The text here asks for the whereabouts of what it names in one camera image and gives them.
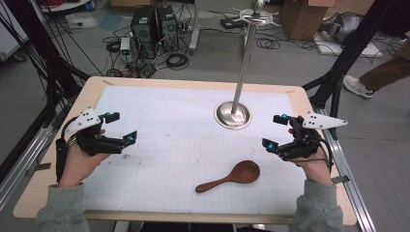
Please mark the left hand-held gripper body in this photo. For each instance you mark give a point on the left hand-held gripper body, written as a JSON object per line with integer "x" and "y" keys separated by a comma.
{"x": 87, "y": 141}

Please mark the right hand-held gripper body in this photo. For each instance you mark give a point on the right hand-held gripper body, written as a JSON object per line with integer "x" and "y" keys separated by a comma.
{"x": 304, "y": 143}

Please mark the brown wooden spoon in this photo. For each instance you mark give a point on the brown wooden spoon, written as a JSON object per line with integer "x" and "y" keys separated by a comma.
{"x": 245, "y": 172}

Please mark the metal hook stand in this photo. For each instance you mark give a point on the metal hook stand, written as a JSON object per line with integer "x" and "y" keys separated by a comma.
{"x": 232, "y": 115}

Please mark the person's left hand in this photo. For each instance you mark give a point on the person's left hand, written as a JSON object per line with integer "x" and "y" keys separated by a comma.
{"x": 77, "y": 167}

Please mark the person's right hand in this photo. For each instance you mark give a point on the person's right hand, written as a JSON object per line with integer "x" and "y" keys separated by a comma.
{"x": 317, "y": 170}

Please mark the white grid mat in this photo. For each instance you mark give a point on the white grid mat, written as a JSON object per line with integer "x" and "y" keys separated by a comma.
{"x": 177, "y": 129}

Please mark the small white power box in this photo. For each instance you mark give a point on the small white power box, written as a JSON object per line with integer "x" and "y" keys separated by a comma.
{"x": 125, "y": 48}

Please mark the large black computer tower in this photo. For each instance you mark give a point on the large black computer tower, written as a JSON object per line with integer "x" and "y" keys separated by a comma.
{"x": 144, "y": 30}

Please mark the white flat board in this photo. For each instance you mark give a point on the white flat board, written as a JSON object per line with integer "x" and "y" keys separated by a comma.
{"x": 348, "y": 48}

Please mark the large cardboard box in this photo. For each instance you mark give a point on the large cardboard box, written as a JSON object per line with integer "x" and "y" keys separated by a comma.
{"x": 303, "y": 21}

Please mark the slim black computer tower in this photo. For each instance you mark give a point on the slim black computer tower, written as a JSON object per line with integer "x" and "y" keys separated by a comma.
{"x": 167, "y": 29}

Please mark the flat black device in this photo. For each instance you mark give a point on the flat black device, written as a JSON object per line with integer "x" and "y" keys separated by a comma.
{"x": 230, "y": 23}

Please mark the grey bag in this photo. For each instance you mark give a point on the grey bag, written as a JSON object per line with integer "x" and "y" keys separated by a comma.
{"x": 343, "y": 27}

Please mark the aluminium rail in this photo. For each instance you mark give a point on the aluminium rail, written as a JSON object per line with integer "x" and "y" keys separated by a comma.
{"x": 348, "y": 174}
{"x": 19, "y": 174}

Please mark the black frame post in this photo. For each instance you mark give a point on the black frame post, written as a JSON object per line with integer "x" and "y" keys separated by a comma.
{"x": 42, "y": 48}
{"x": 348, "y": 54}

